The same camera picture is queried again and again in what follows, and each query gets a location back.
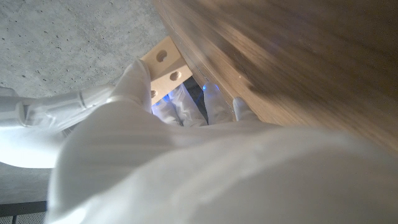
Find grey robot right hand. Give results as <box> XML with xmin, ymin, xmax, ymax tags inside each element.
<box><xmin>0</xmin><ymin>84</ymin><xmax>116</xmax><ymax>169</ymax></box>

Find wooden block with holes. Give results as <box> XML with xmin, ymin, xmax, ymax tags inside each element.
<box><xmin>139</xmin><ymin>35</ymin><xmax>193</xmax><ymax>106</ymax></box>

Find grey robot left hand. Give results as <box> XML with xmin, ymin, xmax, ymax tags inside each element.
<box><xmin>45</xmin><ymin>57</ymin><xmax>398</xmax><ymax>224</ymax></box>

